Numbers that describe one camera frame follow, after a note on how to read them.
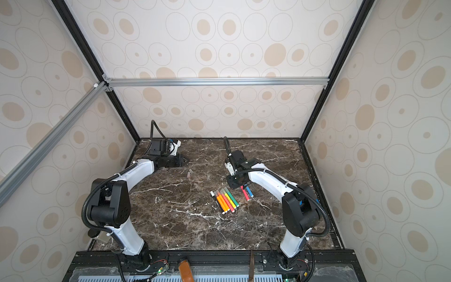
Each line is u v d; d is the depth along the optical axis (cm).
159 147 74
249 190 95
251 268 73
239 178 74
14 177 52
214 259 76
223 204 90
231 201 90
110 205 48
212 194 94
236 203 90
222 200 92
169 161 81
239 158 70
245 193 94
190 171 103
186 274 69
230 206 89
